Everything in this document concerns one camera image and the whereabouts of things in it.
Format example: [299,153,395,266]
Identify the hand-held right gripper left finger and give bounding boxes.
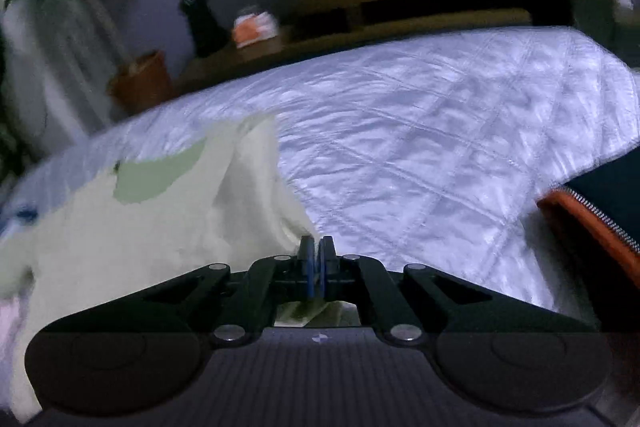
[45,235,317,348]

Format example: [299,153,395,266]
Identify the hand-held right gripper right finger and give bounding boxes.
[319,235,596,347]

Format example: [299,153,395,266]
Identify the light green shirt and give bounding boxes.
[0,114,361,423]

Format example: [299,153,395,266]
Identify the pink garment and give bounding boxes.
[0,297,26,340]

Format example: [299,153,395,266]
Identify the low wooden cabinet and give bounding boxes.
[175,0,640,92]

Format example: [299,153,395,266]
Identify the orange and white tissue pack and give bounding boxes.
[231,7,279,48]

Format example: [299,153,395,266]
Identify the black speaker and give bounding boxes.
[179,0,228,58]

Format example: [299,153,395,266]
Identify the orange-edged dark zip case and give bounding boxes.
[537,157,640,303]

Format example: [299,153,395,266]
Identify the navy and pale blue shirt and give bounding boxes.
[0,204,41,238]

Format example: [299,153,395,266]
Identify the grey curtain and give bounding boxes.
[0,2,116,148]

